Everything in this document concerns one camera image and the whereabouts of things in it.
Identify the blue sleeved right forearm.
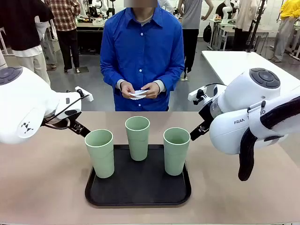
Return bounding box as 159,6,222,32
100,63,126,91

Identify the person in blue shirt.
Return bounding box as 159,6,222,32
100,2,185,112

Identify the person's right hand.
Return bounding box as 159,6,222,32
120,81,136,99

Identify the person in plaid shirt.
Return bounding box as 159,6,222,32
44,0,82,73

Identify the blue sleeved left forearm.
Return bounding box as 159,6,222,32
156,67,185,92

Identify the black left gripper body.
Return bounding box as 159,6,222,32
66,116,80,129

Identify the person in beige cardigan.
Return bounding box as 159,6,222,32
232,0,258,51

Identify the pale green plastic cup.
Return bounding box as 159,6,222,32
125,116,150,161
84,129,115,179
163,127,191,176

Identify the person in grey shirt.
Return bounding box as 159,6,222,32
177,0,214,82

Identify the white paper coaster stack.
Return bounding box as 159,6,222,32
128,88,150,100

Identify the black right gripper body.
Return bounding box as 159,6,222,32
198,101,214,124

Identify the black hanging bag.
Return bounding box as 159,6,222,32
202,22,212,43

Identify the black plastic serving tray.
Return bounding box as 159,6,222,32
84,144,192,207

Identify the black workbench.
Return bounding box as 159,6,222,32
76,20,105,56

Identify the black tripod stand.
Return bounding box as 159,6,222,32
247,0,268,53

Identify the person's left hand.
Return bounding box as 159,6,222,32
141,81,161,99

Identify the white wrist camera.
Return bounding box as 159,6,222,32
75,86,94,102
188,86,208,105

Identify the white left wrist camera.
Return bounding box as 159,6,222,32
75,86,94,102

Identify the white rectangular table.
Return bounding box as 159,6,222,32
201,50,300,94

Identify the person in yellow top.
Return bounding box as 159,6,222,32
269,0,300,63

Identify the person in black top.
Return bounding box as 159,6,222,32
0,0,55,86

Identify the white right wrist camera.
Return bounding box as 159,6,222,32
188,86,208,105

